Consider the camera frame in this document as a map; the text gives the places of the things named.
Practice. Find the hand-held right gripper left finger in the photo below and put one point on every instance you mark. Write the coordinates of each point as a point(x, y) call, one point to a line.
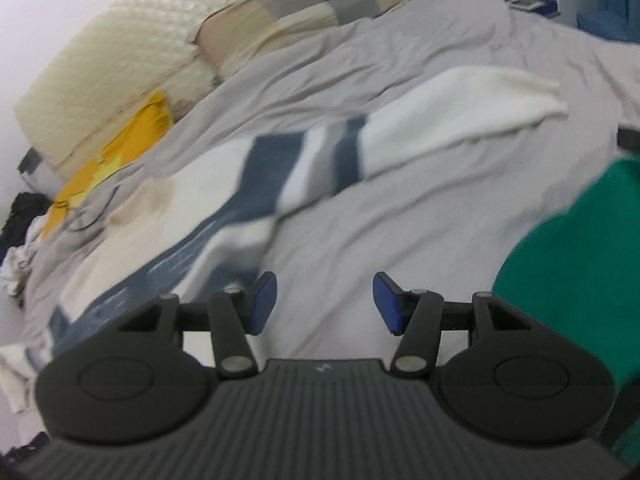
point(262, 306)

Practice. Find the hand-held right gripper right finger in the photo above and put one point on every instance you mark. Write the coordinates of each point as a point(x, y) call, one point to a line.
point(387, 310)

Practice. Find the white navy striped sweater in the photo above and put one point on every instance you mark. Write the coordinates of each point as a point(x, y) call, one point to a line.
point(240, 195)

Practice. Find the white clothes pile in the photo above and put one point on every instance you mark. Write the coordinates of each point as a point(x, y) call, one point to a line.
point(20, 260)

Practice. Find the black clothes pile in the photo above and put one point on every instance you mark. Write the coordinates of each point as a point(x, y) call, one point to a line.
point(22, 220)

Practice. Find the grey bed sheet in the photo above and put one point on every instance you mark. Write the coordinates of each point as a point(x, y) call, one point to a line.
point(400, 200)

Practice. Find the person's green top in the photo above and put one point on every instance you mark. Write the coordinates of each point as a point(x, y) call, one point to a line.
point(575, 285)

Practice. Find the yellow pillow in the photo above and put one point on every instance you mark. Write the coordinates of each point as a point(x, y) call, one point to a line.
point(107, 170)

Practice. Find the cream quilted headboard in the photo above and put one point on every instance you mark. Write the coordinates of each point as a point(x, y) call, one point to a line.
point(110, 55)

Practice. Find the plaid pillow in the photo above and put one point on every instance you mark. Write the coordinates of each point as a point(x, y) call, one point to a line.
point(295, 12)

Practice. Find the blue cloth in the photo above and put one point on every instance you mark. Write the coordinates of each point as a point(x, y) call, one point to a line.
point(607, 22)

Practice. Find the grey wall socket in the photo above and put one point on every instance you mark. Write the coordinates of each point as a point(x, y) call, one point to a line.
point(29, 162)

